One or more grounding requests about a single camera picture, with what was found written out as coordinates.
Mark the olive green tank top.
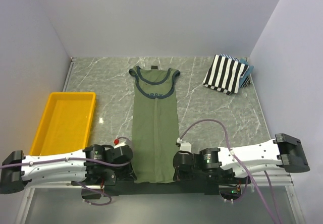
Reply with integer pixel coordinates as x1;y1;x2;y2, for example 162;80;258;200
129;66;180;183

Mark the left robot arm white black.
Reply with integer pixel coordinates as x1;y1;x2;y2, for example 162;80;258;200
1;142;133;194

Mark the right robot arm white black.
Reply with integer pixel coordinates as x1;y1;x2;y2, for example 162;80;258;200
173;133;310;183

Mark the black base crossbar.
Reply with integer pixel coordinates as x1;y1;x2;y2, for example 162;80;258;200
81;173;250;200

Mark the yellow plastic tray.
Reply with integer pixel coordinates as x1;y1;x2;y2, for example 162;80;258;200
29;92;96;156

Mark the black white striped folded top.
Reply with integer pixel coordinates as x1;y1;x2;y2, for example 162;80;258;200
202;54;248;95

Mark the blue striped folded garment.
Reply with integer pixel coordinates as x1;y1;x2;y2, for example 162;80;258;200
220;53;252;88

